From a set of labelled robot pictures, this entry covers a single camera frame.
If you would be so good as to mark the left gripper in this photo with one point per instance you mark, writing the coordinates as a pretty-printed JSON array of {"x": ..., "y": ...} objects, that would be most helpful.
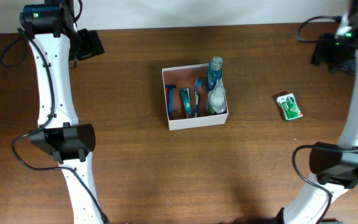
[{"x": 94, "y": 45}]

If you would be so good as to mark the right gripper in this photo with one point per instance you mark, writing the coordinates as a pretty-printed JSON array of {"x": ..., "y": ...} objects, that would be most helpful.
[{"x": 320, "y": 56}]

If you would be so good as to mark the green soap packet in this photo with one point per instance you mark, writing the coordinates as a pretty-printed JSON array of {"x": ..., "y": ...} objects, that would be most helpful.
[{"x": 289, "y": 107}]

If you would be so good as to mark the blue disposable razor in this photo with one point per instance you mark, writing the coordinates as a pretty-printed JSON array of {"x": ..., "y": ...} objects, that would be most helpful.
[{"x": 170, "y": 88}]

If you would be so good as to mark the green toothpaste tube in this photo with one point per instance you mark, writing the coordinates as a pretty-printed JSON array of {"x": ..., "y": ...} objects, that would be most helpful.
[{"x": 184, "y": 92}]

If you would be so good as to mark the blue white toothbrush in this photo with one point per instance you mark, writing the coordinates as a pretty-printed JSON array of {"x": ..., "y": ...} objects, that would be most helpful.
[{"x": 198, "y": 86}]

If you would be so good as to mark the blue mouthwash bottle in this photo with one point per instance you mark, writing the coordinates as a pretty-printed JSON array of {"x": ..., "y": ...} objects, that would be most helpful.
[{"x": 214, "y": 72}]

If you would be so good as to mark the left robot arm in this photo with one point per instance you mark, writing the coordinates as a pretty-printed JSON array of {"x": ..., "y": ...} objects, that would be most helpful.
[{"x": 50, "y": 29}]

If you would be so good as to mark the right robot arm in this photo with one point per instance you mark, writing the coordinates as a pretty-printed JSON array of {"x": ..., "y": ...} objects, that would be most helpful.
[{"x": 334, "y": 167}]

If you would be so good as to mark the white cardboard box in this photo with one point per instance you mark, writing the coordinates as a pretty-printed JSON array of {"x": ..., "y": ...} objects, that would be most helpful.
[{"x": 185, "y": 77}]

